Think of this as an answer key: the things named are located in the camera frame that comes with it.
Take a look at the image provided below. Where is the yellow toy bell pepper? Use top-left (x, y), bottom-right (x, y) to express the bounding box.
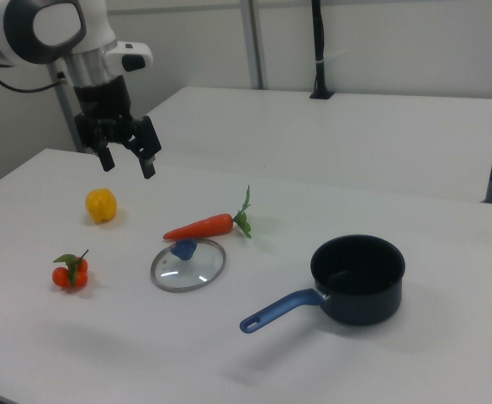
top-left (85, 188), bottom-right (119, 225)

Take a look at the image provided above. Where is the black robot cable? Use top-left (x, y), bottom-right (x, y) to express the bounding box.
top-left (0, 65), bottom-right (66, 93)

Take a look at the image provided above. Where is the dark saucepan with blue handle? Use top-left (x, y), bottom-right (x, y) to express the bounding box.
top-left (240, 234), bottom-right (407, 335)

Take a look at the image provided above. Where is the grey metal post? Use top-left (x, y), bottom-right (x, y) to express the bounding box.
top-left (50, 61), bottom-right (83, 152)

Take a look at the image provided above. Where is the glass lid with blue knob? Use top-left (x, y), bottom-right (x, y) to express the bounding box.
top-left (150, 237), bottom-right (227, 294)

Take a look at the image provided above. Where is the black camera stand pole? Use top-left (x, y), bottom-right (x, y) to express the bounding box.
top-left (309, 0), bottom-right (336, 100)

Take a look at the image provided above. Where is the orange toy carrot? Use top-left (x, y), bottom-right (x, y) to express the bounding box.
top-left (162, 184), bottom-right (253, 242)

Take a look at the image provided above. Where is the aluminium frame post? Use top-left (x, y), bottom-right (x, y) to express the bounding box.
top-left (240, 0), bottom-right (268, 90)

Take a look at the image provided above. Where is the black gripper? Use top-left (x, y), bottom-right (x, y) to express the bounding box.
top-left (73, 76), bottom-right (163, 180)

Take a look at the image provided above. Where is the orange toy tangerine cluster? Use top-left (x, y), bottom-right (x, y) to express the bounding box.
top-left (51, 249), bottom-right (90, 291)

